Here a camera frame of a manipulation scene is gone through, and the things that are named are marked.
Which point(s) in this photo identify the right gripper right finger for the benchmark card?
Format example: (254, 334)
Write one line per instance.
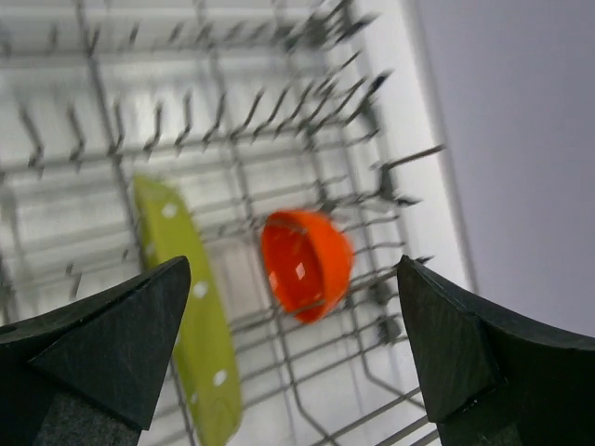
(489, 375)

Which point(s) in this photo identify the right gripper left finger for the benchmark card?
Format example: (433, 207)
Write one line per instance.
(91, 372)

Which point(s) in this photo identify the green dotted plate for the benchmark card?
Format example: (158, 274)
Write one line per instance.
(204, 352)

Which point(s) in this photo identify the orange bowl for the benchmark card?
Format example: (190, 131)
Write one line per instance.
(308, 262)

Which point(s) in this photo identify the grey wire dish rack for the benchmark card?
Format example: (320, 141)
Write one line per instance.
(244, 107)

